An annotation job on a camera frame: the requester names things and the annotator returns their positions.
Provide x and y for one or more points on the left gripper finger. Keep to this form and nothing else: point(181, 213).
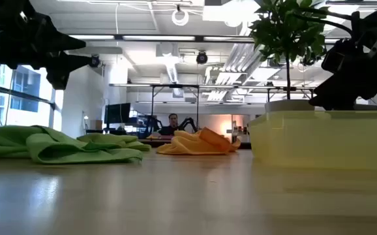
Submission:
point(74, 65)
point(54, 73)

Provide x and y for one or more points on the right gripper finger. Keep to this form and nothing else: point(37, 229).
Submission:
point(351, 94)
point(322, 101)

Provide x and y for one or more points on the orange microfiber towel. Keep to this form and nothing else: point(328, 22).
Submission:
point(195, 143)

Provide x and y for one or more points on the black background robot arm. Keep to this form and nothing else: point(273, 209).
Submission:
point(154, 124)
point(188, 123)

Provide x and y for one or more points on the white plant pot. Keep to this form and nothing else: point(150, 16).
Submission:
point(286, 105)

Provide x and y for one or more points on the translucent yellow plastic tray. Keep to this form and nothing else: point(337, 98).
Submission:
point(322, 140)

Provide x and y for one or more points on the cardboard box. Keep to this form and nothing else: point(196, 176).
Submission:
point(96, 124)

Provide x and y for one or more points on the black computer monitor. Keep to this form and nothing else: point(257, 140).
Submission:
point(116, 112)

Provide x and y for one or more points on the green leafy plant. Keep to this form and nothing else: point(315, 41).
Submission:
point(283, 29)

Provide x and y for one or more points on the long ceiling light fixture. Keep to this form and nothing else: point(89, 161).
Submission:
point(159, 38)

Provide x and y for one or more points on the person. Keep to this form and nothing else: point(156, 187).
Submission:
point(173, 125)

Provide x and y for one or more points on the black round ceiling camera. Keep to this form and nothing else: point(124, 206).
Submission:
point(202, 57)
point(94, 61)

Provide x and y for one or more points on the black background station frame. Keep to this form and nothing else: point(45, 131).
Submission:
point(175, 85)

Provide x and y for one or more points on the black aluminium table frame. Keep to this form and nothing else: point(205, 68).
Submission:
point(162, 143)

